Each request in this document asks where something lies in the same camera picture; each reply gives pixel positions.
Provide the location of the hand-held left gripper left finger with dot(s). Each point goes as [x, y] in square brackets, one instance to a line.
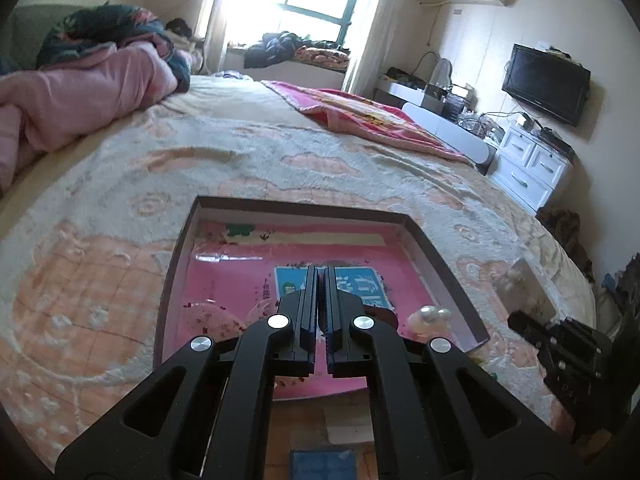
[300, 310]

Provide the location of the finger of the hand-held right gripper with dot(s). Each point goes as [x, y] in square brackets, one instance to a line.
[530, 329]

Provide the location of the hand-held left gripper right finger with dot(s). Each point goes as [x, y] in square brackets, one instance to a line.
[340, 310]

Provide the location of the clear plastic bag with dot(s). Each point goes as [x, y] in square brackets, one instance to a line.
[530, 290]

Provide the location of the shallow grey cardboard box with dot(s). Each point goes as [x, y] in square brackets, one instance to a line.
[225, 270]

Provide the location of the pearl hair clip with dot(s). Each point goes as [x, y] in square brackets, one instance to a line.
[430, 319]

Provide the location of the white drawer cabinet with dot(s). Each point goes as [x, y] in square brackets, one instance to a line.
[527, 170]

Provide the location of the black set-top box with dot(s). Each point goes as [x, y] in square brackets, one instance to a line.
[557, 144]

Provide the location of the pink printed blanket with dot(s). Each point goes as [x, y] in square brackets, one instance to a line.
[365, 115]

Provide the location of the white desk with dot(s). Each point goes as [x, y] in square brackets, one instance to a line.
[450, 130]

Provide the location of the black television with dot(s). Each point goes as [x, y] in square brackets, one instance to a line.
[547, 82]

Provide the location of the floral cushion blanket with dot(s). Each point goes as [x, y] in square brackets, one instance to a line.
[322, 55]

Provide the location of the desk mirror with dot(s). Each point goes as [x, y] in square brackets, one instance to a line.
[442, 72]

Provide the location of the dark jacket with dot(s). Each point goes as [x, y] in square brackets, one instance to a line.
[272, 50]

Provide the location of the white curtain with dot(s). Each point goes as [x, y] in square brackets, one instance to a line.
[380, 25]
[215, 15]

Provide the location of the pink floral quilt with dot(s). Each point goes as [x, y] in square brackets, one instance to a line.
[100, 80]

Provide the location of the small dark cloth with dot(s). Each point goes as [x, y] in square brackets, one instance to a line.
[179, 26]

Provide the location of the grey padded headboard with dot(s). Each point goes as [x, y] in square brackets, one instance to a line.
[25, 30]

